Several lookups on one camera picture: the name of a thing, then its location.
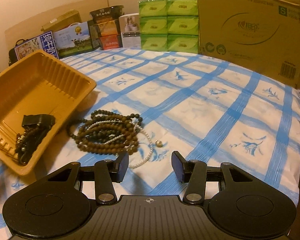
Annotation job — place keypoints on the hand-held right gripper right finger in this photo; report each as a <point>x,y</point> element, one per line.
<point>177,166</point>

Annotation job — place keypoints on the orange plastic tray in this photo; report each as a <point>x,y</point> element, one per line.
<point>40,80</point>

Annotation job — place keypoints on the brown cardboard box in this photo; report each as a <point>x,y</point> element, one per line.
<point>62,20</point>

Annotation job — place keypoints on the blue printed milk box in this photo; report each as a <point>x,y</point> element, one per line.
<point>46,42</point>

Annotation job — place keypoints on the stack of green tissue packets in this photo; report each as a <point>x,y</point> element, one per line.
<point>168,25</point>

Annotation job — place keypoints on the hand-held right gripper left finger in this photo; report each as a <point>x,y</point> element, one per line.
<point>122,167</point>

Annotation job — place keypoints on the red noodle box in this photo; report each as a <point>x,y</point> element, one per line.
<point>111,42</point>

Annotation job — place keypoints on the dark instant noodle bowl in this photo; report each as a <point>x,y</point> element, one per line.
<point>105,13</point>

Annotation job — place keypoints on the small gold bell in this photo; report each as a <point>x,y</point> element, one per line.
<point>159,143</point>

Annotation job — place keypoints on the white printed box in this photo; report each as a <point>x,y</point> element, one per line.
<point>130,30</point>

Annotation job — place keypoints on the black bag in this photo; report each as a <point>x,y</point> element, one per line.
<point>12,55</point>

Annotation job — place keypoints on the blue checked bedsheet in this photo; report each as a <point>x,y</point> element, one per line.
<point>190,92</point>

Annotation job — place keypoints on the large cardboard box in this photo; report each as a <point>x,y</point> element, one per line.
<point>240,25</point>

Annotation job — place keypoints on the cow print milk box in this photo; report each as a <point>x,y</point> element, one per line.
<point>72,40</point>

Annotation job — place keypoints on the black tube case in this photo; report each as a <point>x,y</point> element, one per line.
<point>40,140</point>

